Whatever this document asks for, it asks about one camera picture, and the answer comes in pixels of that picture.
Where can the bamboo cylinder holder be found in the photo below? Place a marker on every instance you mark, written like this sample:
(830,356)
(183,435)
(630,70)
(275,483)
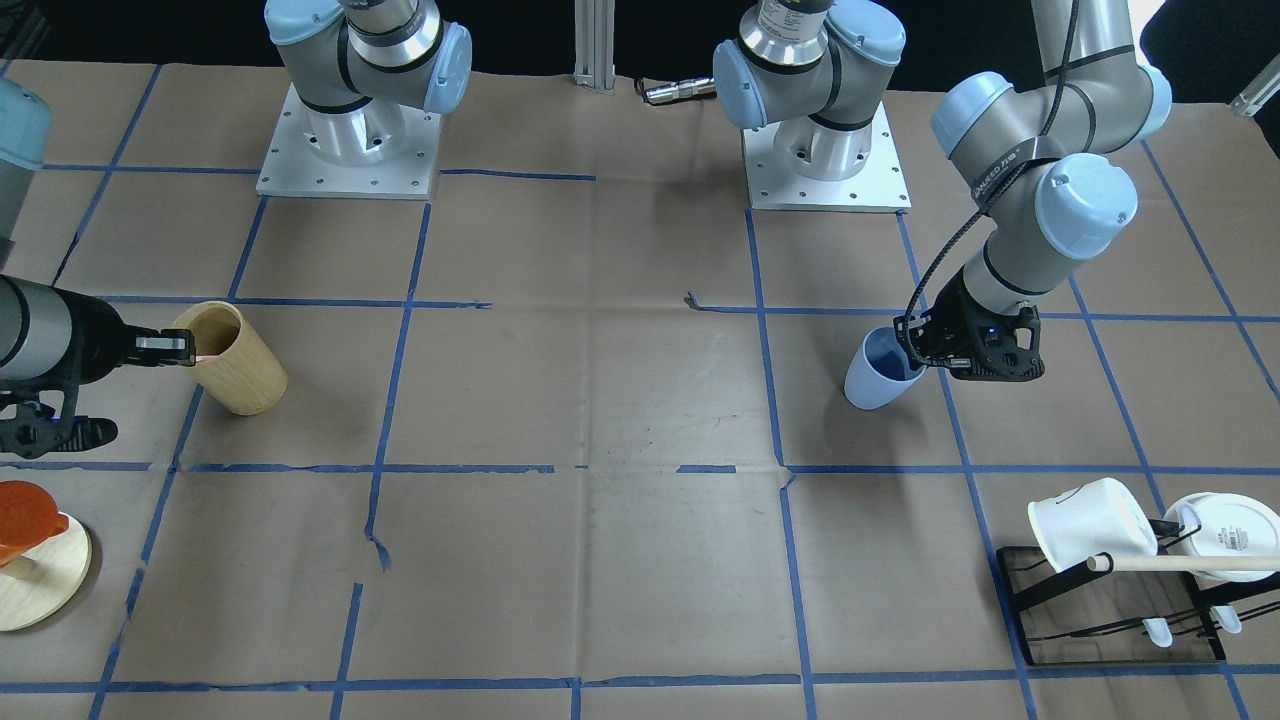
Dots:
(233,364)

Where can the wooden mug tree stand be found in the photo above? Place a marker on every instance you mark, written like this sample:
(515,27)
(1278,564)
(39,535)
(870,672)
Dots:
(43,580)

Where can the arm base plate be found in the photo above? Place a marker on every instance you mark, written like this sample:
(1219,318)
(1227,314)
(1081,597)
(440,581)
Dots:
(380,151)
(799,166)

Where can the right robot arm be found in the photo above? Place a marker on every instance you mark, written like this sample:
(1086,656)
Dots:
(370,84)

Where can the aluminium frame post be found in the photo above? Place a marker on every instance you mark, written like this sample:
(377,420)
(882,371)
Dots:
(593,45)

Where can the black wire dish rack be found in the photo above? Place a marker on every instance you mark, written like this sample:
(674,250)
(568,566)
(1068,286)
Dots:
(1080,617)

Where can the silver flashlight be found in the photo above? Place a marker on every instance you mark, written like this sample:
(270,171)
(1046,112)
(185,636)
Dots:
(687,90)

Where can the white mug rear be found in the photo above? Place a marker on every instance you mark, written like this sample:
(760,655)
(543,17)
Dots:
(1219,524)

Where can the light blue plastic cup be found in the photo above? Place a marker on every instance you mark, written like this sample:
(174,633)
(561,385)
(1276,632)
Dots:
(880,372)

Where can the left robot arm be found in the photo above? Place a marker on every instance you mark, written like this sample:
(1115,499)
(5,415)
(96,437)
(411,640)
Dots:
(1036,162)

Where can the white mug front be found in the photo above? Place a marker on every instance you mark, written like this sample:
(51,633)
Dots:
(1099,517)

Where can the orange mug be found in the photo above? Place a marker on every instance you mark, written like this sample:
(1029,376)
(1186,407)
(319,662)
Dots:
(29,516)

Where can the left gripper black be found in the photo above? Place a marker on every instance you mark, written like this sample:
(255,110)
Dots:
(951,318)

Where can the white mug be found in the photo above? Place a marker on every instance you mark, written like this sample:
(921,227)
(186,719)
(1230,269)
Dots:
(1099,517)
(1219,524)

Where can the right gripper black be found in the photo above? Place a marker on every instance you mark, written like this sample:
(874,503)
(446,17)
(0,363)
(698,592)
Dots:
(97,349)

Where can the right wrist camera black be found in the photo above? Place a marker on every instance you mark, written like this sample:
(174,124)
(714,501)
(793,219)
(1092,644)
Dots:
(29,430)

